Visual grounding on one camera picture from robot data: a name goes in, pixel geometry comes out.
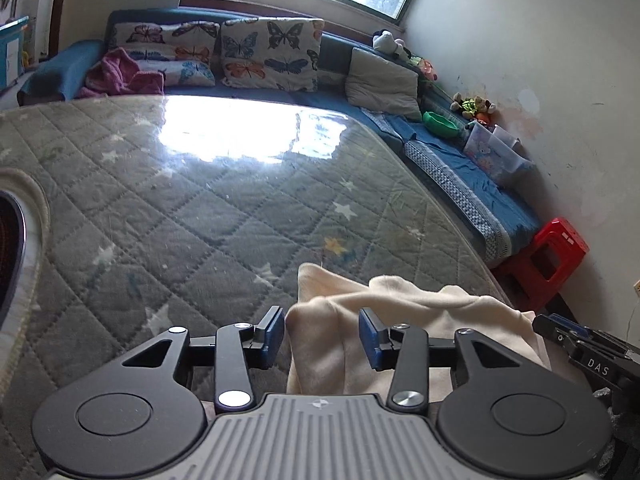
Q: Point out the small plush toys pile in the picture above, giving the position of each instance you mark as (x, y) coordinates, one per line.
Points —
(477, 108)

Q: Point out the left butterfly print cushion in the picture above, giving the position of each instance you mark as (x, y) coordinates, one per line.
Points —
(183, 53)

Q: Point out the blue corner sofa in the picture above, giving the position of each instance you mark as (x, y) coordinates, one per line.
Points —
(505, 224)

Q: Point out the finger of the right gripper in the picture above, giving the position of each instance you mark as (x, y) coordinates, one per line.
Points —
(559, 330)

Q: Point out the green plastic bowl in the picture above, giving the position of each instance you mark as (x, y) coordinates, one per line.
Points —
(440, 125)

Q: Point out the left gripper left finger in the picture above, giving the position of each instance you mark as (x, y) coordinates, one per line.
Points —
(241, 347)

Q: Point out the black round induction cooktop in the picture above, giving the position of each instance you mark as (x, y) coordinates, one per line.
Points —
(12, 249)

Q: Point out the cream beige garment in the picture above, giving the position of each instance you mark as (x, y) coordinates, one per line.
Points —
(327, 358)

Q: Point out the red plastic stool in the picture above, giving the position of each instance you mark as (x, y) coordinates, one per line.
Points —
(533, 276)

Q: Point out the grey plain cushion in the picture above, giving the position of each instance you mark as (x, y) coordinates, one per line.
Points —
(382, 86)

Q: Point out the panda plush toy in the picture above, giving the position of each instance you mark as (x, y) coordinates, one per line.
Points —
(384, 42)

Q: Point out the right butterfly print cushion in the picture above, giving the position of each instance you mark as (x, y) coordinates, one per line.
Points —
(271, 53)

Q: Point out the magenta cloth on sofa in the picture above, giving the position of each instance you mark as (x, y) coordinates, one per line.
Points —
(116, 74)

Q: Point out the butterfly print cushion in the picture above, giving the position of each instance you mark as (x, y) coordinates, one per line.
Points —
(271, 53)
(183, 53)

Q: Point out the light blue cabinet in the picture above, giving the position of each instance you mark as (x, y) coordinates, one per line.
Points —
(12, 65)

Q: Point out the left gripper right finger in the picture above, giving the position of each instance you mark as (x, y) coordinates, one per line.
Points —
(402, 348)

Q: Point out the clear plastic storage box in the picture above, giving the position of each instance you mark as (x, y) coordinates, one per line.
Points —
(497, 153)

